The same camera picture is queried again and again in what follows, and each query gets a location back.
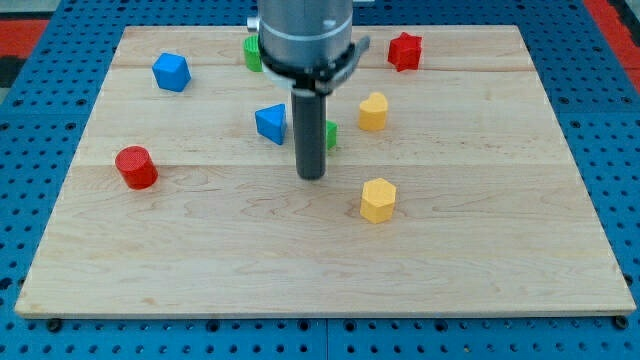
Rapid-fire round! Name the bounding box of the green cylinder block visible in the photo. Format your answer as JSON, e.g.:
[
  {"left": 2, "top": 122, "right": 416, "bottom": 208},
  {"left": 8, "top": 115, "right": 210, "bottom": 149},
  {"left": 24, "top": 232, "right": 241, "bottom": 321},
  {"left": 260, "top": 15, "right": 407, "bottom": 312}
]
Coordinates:
[{"left": 243, "top": 35, "right": 262, "bottom": 72}]

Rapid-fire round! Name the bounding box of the blue cube block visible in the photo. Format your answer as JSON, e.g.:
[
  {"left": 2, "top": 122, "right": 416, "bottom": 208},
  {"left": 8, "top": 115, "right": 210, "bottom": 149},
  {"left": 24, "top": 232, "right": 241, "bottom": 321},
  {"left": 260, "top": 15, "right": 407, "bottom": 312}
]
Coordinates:
[{"left": 152, "top": 53, "right": 191, "bottom": 92}]

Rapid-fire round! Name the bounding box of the blue triangle block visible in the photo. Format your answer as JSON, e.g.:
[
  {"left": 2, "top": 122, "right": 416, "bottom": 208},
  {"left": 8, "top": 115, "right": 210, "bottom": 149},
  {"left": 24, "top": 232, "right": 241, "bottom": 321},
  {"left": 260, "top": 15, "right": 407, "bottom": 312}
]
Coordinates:
[{"left": 254, "top": 103, "right": 287, "bottom": 145}]

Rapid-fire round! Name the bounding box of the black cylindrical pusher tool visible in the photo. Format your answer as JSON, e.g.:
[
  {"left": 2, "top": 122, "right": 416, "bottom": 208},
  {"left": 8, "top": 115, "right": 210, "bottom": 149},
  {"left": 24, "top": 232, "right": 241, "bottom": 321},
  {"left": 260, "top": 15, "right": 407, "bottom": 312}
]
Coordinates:
[{"left": 291, "top": 93, "right": 327, "bottom": 180}]

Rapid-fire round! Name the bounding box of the wooden board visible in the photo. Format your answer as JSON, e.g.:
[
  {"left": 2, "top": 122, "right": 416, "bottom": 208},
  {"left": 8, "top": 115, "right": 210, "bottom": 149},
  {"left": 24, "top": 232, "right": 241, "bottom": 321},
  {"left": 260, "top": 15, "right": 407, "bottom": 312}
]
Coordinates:
[{"left": 15, "top": 25, "right": 636, "bottom": 319}]

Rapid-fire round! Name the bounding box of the red star block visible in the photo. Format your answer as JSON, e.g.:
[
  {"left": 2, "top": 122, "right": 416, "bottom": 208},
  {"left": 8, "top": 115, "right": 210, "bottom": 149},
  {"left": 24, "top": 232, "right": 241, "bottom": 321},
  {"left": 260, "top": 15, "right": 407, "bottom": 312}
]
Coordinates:
[{"left": 387, "top": 32, "right": 422, "bottom": 72}]

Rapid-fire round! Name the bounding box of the yellow hexagon block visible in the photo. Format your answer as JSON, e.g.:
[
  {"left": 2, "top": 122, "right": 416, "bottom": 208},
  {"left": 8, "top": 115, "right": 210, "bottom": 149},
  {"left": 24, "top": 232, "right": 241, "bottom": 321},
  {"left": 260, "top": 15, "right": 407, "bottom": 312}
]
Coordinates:
[{"left": 360, "top": 178, "right": 397, "bottom": 224}]

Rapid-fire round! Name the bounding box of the red cylinder block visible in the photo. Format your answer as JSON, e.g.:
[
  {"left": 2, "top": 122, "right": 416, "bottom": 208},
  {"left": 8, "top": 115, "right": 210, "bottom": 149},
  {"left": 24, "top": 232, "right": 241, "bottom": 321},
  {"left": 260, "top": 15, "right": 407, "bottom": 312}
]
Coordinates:
[{"left": 115, "top": 145, "right": 158, "bottom": 190}]

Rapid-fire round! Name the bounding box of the yellow heart block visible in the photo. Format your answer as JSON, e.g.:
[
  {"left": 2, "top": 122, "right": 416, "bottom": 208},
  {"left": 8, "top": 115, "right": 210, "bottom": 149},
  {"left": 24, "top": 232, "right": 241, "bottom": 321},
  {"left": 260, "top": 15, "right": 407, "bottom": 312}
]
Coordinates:
[{"left": 358, "top": 92, "right": 389, "bottom": 131}]

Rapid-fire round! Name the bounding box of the green star block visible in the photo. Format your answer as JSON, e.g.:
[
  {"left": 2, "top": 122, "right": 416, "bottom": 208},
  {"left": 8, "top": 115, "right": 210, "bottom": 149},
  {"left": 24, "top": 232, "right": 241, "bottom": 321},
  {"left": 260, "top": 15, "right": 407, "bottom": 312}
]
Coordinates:
[{"left": 326, "top": 120, "right": 338, "bottom": 150}]

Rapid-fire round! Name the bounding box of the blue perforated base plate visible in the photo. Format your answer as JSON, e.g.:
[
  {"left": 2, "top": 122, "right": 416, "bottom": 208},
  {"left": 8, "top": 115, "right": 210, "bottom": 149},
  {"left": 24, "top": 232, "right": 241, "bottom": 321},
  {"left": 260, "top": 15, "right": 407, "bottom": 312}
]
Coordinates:
[{"left": 1, "top": 0, "right": 639, "bottom": 359}]

